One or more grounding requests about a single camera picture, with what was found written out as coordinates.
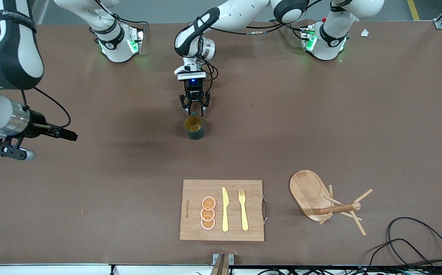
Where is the brown table cover sheet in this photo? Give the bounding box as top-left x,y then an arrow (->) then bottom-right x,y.
0,19 -> 442,266

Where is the wooden mug tree stand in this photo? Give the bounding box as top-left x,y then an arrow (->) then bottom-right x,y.
289,170 -> 374,237

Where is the bamboo cutting board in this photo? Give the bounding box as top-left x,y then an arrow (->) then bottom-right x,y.
179,179 -> 269,242

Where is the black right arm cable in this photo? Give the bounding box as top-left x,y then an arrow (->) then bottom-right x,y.
21,87 -> 71,129

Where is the black base cable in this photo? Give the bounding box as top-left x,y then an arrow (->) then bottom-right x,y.
97,0 -> 148,28

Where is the black floor cable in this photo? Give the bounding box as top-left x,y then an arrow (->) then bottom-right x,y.
365,238 -> 437,272
387,217 -> 442,272

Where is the yellow plastic knife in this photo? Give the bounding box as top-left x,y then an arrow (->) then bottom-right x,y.
222,186 -> 230,233

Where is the dark green cup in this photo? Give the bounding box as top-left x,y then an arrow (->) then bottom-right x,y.
183,112 -> 205,141

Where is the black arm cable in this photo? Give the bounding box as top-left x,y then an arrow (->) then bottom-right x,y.
21,87 -> 71,129
196,15 -> 322,94

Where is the yellow plastic fork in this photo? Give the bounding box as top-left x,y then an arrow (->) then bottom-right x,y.
238,189 -> 249,232

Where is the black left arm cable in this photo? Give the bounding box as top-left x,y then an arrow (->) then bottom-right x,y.
196,15 -> 322,94

